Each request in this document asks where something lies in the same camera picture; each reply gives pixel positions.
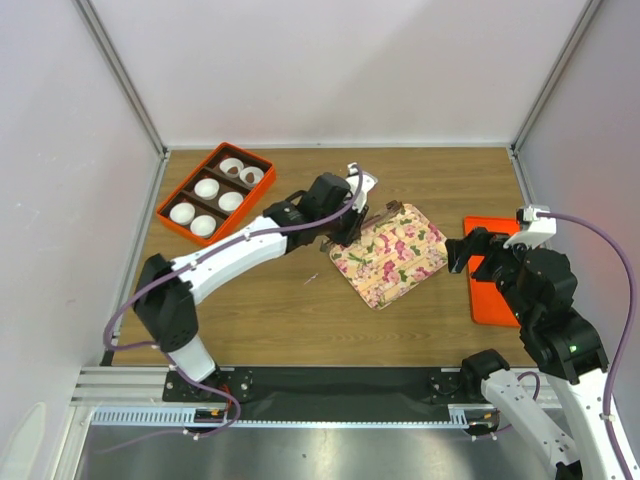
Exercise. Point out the metal tongs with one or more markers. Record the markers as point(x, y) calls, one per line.
point(377, 218)

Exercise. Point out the small paper scrap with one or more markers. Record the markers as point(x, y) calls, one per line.
point(310, 279)

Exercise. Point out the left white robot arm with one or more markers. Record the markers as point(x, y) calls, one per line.
point(169, 291)

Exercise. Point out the aluminium frame post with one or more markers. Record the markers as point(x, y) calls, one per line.
point(98, 31)
point(578, 31)

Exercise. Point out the floral serving tray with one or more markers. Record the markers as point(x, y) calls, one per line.
point(381, 275)

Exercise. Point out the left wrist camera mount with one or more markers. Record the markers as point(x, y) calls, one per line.
point(361, 183)

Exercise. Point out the aluminium frame post left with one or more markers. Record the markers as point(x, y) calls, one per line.
point(98, 31)

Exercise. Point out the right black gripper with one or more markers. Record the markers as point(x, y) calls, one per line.
point(478, 241)

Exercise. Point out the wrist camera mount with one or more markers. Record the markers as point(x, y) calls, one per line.
point(536, 227)
point(361, 183)

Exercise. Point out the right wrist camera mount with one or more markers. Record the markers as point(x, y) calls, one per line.
point(536, 227)

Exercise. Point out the white cable duct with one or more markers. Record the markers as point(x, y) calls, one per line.
point(193, 418)

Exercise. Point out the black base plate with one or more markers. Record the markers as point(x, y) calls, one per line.
point(344, 388)

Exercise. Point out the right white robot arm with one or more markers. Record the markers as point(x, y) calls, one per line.
point(538, 286)

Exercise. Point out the aluminium frame post right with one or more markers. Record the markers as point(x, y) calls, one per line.
point(578, 31)

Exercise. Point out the orange chocolate box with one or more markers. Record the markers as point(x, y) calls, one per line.
point(209, 168)

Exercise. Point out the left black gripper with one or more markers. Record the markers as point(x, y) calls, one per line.
point(355, 221)

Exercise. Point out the orange box lid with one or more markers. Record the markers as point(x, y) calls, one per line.
point(487, 305)

